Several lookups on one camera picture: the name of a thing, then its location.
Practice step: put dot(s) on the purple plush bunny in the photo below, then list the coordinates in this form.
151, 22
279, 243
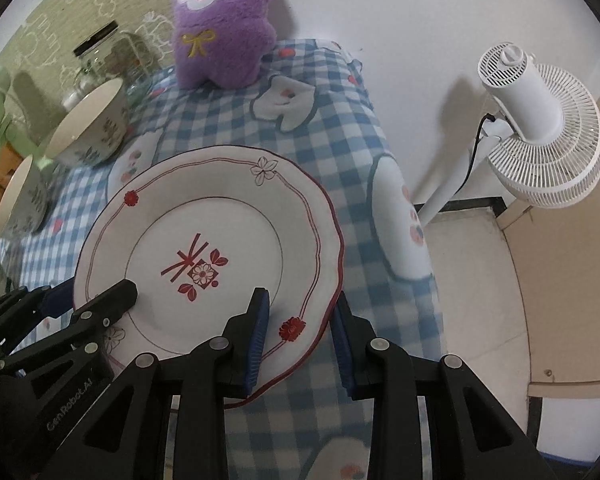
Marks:
225, 40

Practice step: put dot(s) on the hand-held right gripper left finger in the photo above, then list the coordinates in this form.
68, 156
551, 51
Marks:
257, 345

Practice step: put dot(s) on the glass jar with red lid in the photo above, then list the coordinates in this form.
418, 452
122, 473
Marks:
95, 60

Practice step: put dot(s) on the beige door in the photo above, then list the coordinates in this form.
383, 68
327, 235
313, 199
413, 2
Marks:
580, 285

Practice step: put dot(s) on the black baseboard strip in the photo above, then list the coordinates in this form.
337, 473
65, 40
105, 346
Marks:
460, 205

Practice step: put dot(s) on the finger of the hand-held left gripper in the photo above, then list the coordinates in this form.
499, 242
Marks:
110, 302
55, 296

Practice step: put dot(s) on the blue checkered printed tablecloth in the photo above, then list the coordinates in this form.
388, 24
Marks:
330, 125

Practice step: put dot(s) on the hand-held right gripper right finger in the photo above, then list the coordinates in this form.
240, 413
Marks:
342, 350

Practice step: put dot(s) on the green cartoon print board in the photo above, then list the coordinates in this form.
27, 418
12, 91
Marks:
55, 25

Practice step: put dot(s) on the white standing fan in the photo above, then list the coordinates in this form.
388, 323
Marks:
530, 100

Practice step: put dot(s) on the white plate with red pattern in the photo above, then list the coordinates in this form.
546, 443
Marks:
230, 220

